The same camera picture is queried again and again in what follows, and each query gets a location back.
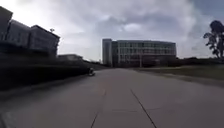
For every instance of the grey concrete slab pavement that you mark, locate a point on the grey concrete slab pavement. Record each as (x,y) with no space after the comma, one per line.
(116,100)

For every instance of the row of distant bushes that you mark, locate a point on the row of distant bushes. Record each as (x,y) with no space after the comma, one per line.
(200,61)

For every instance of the dark tree with spreading crown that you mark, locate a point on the dark tree with spreading crown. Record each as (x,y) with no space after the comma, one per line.
(216,36)

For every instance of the dark trimmed hedge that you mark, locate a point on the dark trimmed hedge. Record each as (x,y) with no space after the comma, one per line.
(36,75)

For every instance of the small dark vehicle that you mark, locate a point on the small dark vehicle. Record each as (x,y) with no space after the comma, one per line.
(90,71)

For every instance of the low building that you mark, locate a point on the low building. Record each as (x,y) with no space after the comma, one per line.
(70,57)

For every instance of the dark building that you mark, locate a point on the dark building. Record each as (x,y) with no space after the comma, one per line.
(4,23)
(36,40)

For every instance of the wide multi-storey building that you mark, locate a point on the wide multi-storey building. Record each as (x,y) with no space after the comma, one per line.
(143,51)

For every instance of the grass lawn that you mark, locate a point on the grass lawn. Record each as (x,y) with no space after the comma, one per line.
(196,72)

